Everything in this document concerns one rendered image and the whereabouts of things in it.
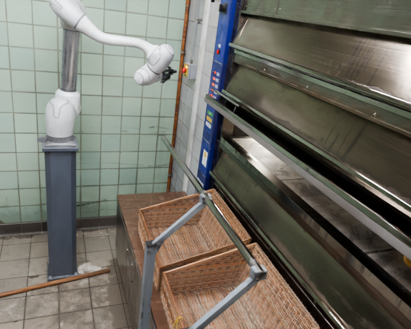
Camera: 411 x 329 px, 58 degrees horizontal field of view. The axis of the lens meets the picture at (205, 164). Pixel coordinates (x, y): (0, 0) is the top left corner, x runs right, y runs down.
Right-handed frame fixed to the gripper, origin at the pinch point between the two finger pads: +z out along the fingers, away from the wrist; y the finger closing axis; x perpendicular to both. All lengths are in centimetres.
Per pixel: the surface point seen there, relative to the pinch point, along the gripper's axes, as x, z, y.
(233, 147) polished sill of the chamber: 63, -35, 28
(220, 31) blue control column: 35.2, -11.7, -31.5
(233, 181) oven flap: 68, -41, 46
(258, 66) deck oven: 71, -43, -20
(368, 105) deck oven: 124, -97, -21
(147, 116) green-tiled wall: -32, 24, 44
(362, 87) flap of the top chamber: 121, -100, -27
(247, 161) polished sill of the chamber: 76, -48, 29
